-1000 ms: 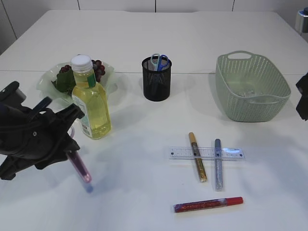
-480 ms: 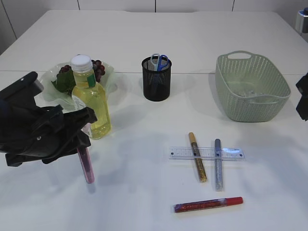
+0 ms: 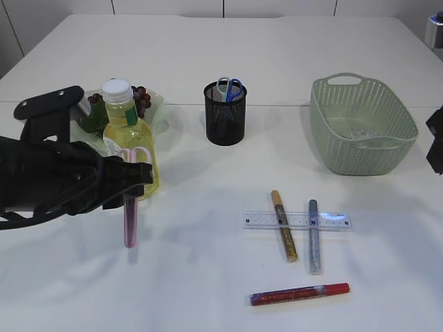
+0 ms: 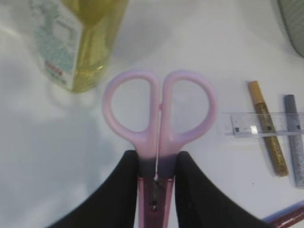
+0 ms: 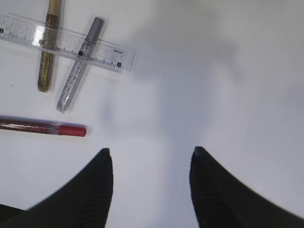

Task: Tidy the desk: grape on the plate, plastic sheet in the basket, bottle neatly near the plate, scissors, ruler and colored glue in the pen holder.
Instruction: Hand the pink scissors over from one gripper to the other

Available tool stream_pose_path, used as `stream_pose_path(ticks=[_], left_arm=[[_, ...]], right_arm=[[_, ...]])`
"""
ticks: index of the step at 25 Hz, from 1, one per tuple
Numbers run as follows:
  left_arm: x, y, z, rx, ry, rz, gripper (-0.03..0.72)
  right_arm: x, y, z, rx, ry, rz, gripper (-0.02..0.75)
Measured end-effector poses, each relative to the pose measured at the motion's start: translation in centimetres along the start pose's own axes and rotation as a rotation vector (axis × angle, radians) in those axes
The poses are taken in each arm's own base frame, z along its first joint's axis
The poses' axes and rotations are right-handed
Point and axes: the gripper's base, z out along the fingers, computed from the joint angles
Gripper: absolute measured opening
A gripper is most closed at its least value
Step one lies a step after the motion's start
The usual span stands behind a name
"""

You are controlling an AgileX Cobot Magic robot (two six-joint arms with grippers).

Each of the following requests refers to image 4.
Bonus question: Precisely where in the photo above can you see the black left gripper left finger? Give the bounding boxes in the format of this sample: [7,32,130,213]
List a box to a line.
[50,150,138,228]

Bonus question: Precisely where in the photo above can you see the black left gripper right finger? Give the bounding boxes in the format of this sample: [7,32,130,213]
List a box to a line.
[175,152,271,228]

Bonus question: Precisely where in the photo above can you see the pink capped scissors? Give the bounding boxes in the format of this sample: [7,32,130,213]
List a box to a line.
[102,70,218,228]

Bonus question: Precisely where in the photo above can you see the gold glitter pen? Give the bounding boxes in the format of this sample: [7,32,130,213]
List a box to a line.
[248,81,289,177]

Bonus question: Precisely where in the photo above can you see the silver glitter pen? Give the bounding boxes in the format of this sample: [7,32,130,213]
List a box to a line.
[284,95,304,189]

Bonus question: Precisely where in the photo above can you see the clear plastic ruler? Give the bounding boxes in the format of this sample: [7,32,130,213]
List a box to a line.
[221,112,304,138]

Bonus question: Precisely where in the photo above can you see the yellow tea bottle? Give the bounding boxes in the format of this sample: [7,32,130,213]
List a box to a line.
[28,0,129,93]

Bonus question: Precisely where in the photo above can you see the red glitter pen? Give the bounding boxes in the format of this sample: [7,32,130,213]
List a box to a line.
[269,206,304,228]

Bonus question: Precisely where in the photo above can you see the green woven plastic basket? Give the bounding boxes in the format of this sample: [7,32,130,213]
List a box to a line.
[277,0,304,57]

